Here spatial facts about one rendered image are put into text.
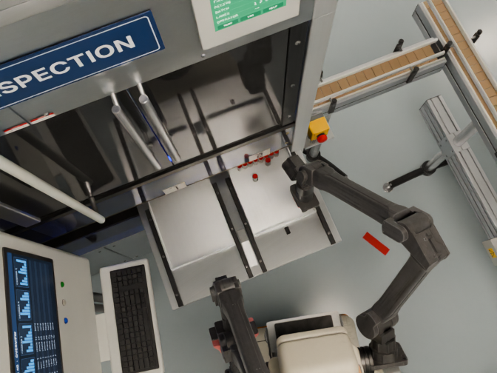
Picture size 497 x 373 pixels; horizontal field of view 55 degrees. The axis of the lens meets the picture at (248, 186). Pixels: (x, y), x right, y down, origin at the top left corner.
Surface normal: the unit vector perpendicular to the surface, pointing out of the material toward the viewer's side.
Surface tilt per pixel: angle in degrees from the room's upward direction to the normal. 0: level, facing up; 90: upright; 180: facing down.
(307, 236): 0
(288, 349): 43
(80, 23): 90
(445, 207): 0
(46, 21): 90
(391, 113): 0
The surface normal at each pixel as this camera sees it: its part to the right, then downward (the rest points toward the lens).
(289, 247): -0.04, -0.25
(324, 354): -0.13, -0.83
